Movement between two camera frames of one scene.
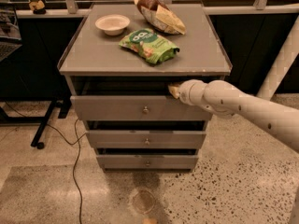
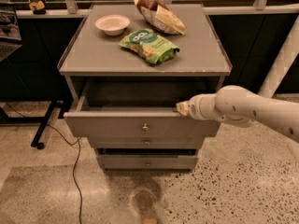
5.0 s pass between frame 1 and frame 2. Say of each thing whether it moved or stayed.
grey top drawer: moved
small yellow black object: stayed
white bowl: stayed
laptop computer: stayed
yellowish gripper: moved
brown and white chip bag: stayed
